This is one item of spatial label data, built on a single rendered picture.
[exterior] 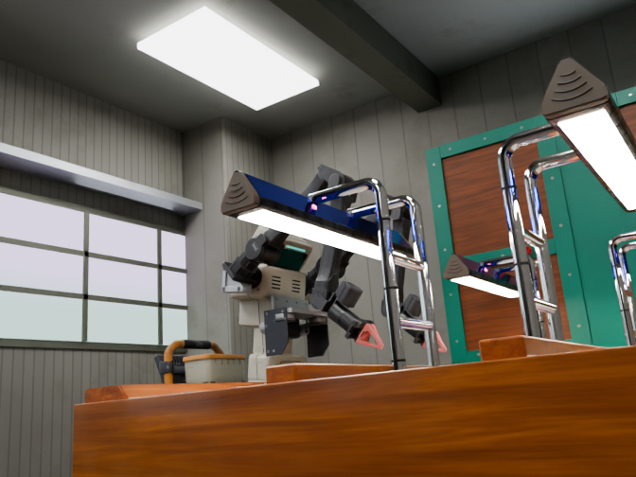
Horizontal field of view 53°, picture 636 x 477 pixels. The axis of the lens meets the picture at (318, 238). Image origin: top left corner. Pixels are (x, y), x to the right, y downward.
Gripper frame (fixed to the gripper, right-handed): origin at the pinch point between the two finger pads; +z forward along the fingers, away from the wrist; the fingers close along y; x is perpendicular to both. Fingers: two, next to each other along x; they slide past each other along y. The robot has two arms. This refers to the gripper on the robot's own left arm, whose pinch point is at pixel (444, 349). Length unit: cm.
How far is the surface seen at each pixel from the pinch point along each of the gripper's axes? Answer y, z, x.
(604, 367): -137, 64, -39
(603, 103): -127, 46, -66
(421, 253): -91, 18, -34
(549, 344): -124, 56, -37
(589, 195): 48, 0, -73
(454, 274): -31.1, 1.9, -27.2
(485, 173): 49, -43, -62
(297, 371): -134, 31, -15
